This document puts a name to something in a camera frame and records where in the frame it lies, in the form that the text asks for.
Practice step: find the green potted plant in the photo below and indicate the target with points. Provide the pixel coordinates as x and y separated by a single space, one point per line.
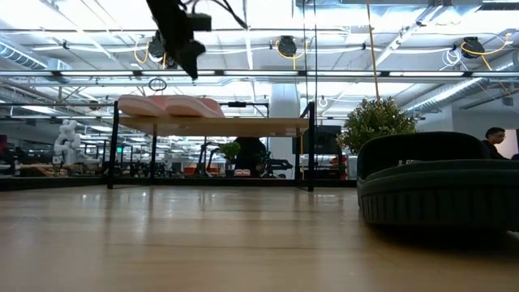
375 125

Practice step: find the small background potted plant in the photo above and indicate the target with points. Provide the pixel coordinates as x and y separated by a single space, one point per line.
230 152

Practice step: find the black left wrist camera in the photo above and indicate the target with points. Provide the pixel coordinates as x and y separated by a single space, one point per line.
199 22

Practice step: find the person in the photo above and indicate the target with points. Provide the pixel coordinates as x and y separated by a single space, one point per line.
249 156
494 142

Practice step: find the wooden shelf with black legs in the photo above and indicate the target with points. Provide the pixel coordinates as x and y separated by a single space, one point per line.
215 125

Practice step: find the black table edge rail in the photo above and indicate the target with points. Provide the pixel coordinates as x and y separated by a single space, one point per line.
48 183

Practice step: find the black background cabinet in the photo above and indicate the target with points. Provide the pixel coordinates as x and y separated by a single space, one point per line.
326 140

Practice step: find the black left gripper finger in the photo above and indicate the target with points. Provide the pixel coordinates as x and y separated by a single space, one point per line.
195 57

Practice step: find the black rubber slide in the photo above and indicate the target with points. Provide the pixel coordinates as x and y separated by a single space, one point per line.
438 190

